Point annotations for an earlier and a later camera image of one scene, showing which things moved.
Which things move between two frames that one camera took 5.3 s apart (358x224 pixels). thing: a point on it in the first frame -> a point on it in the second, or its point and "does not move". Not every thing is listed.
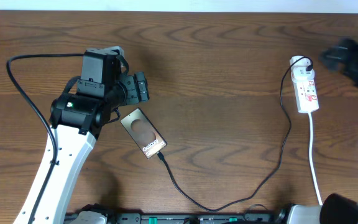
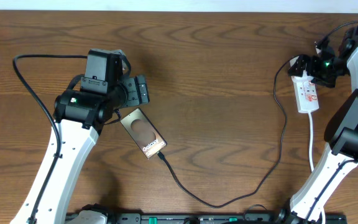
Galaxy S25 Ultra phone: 143,133 does not move
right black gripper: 339,51 -> 314,60
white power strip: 304,88 does not move
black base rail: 194,218 does not move
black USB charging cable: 161,158 -> 267,172
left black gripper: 137,94 does not move
